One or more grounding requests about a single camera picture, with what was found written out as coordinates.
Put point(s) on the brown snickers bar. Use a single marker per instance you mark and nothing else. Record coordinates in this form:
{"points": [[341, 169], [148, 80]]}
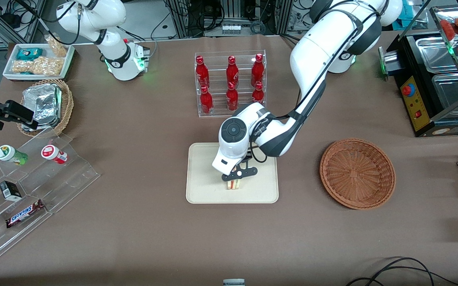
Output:
{"points": [[25, 213]]}

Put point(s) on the red lidded cup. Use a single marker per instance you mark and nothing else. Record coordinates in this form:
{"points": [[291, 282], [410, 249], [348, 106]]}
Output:
{"points": [[53, 153]]}

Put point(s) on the red emergency stop button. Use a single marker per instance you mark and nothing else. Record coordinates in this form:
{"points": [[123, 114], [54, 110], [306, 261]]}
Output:
{"points": [[408, 89]]}

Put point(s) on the small clear peanut bag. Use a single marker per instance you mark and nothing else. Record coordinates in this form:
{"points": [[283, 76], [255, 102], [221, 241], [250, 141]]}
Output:
{"points": [[58, 47]]}

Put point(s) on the steel warmer pan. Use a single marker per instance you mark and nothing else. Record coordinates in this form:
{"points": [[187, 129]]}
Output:
{"points": [[435, 51]]}

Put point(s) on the large brown wicker basket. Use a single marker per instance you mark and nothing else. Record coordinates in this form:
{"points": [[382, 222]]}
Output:
{"points": [[356, 172]]}

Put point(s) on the silver foil wrapped packs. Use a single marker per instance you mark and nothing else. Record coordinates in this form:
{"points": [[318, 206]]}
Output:
{"points": [[44, 105]]}

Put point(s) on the black food warmer cabinet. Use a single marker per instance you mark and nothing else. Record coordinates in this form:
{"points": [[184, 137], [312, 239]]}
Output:
{"points": [[424, 99]]}

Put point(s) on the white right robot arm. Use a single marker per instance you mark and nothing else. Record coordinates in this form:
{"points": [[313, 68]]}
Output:
{"points": [[113, 43]]}

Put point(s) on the wide clear peanut bag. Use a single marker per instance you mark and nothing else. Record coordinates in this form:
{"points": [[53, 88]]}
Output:
{"points": [[38, 66]]}

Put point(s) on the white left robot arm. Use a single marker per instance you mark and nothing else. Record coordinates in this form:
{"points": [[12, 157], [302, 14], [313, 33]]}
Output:
{"points": [[312, 51]]}

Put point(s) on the green lidded cup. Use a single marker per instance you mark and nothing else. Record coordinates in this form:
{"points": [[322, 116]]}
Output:
{"points": [[10, 154]]}

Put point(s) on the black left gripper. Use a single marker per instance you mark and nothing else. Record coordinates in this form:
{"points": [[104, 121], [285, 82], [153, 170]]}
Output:
{"points": [[249, 155]]}

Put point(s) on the cream plastic tray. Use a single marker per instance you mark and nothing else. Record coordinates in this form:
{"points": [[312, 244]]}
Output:
{"points": [[205, 186]]}

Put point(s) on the small black carton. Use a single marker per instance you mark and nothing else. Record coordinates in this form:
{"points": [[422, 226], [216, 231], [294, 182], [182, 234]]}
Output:
{"points": [[10, 190]]}

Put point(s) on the red cola bottle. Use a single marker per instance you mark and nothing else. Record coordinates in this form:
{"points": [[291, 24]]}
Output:
{"points": [[206, 101], [257, 69], [258, 93], [202, 71], [232, 69], [232, 99]]}

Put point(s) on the clear acrylic stepped stand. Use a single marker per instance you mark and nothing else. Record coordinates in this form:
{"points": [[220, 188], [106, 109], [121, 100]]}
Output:
{"points": [[66, 174]]}

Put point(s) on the triangle sandwich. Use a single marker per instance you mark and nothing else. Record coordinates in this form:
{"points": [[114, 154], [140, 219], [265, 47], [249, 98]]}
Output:
{"points": [[233, 185]]}

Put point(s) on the small tan wicker basket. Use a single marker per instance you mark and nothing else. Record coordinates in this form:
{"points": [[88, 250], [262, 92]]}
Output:
{"points": [[68, 105]]}

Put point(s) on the white rectangular snack tray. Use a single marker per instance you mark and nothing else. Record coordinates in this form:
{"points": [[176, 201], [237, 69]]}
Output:
{"points": [[10, 71]]}

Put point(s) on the teal cardboard box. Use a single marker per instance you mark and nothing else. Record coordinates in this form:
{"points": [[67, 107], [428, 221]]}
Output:
{"points": [[410, 16]]}

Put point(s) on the grey metal clamp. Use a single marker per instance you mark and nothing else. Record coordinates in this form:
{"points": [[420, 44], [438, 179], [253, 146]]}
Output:
{"points": [[233, 282]]}

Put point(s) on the teal snack packet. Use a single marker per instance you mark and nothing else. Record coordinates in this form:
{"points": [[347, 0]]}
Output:
{"points": [[29, 53]]}

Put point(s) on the clear acrylic bottle rack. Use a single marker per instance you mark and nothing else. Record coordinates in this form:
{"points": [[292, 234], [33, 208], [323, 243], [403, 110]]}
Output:
{"points": [[217, 85]]}

